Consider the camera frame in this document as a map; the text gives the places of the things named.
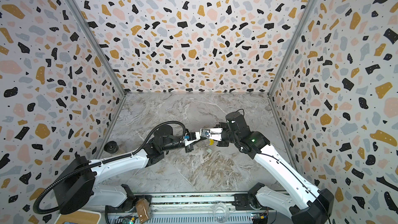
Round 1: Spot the clear glass jar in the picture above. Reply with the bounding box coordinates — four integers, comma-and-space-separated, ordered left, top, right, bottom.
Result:
212, 202, 230, 223

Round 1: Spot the black round lens cap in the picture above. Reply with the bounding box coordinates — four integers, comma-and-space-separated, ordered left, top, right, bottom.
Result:
104, 141, 119, 154

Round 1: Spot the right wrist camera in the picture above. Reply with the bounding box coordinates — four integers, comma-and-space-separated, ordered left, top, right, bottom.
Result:
200, 128, 223, 141

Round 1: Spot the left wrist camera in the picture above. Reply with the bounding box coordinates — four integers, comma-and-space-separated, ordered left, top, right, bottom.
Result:
183, 132, 200, 146

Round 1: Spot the brown circuit box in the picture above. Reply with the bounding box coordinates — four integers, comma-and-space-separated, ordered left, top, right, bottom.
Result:
135, 198, 152, 224

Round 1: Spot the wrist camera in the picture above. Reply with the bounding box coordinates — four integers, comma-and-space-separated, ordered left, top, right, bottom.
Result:
183, 132, 200, 146
200, 128, 223, 141

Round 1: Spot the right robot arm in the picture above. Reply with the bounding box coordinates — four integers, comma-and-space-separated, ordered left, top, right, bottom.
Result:
196, 111, 334, 224

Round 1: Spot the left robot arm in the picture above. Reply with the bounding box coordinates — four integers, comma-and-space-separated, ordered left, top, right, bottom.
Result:
53, 121, 210, 214

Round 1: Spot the black corrugated cable conduit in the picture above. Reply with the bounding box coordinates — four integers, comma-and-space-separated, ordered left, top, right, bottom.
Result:
33, 120, 187, 215

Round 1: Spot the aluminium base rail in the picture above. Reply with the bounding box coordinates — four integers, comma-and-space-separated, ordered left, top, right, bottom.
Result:
102, 191, 321, 224

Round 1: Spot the wooden board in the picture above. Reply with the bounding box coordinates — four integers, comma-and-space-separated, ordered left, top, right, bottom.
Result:
55, 210, 102, 224

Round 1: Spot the metal key gauge with yellow handle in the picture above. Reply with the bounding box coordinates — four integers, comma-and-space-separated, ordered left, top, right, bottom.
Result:
206, 140, 215, 154

